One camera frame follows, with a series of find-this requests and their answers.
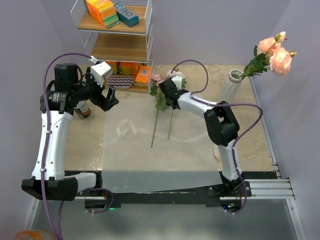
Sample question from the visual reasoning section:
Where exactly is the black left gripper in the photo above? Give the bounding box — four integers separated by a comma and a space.
72, 67, 119, 111

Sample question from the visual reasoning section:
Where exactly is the cream printed ribbon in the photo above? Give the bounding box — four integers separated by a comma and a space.
101, 112, 221, 165

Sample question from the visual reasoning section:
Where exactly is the white bouquet wrapping paper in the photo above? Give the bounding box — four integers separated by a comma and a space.
102, 97, 222, 193

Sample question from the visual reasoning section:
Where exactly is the pink rose stem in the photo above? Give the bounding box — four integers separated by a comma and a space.
238, 31, 297, 80
167, 67, 187, 140

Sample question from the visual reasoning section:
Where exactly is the pink rose bunch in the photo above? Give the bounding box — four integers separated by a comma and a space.
149, 74, 167, 147

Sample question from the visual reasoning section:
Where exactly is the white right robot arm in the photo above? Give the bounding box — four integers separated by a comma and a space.
159, 79, 248, 197

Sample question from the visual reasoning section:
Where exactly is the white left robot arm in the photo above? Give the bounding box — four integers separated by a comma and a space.
21, 61, 119, 201

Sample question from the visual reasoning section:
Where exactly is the white ribbed vase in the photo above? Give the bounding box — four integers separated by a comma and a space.
217, 69, 243, 104

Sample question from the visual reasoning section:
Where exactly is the purple wavy scrub pad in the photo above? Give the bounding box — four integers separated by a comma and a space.
106, 76, 137, 89

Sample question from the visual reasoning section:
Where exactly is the brown tin can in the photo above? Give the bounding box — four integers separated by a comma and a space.
74, 101, 91, 119

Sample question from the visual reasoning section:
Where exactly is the orange sponge box right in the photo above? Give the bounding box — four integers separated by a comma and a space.
135, 65, 152, 86

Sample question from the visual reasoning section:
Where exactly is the orange sponge box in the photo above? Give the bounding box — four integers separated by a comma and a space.
135, 65, 152, 86
106, 61, 119, 75
119, 62, 141, 76

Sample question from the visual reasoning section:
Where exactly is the orange sponge box left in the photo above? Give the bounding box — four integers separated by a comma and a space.
106, 61, 119, 75

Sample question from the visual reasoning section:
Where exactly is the orange sponge box middle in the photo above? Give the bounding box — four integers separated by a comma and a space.
119, 62, 141, 76

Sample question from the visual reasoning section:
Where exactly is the blue RIO box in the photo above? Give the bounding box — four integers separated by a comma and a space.
114, 2, 139, 28

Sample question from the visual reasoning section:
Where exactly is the orange sponge pack top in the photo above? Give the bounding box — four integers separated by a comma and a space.
85, 0, 120, 29

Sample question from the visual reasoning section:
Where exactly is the orange plastic bottle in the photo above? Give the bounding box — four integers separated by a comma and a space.
13, 229, 57, 240

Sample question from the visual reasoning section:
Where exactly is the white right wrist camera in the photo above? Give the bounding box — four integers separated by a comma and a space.
171, 75, 183, 90

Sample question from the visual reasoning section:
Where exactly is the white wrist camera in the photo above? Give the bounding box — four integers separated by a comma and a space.
171, 75, 183, 90
90, 62, 114, 87

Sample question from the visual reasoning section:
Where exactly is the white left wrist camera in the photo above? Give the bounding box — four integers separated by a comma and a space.
90, 62, 114, 87

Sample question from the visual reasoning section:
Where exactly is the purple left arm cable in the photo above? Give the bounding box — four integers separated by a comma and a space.
39, 52, 115, 240

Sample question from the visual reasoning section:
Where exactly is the white wire wooden shelf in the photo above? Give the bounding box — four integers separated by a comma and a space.
70, 0, 153, 93

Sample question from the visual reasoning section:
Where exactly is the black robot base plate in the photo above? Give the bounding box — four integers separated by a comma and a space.
76, 171, 254, 212

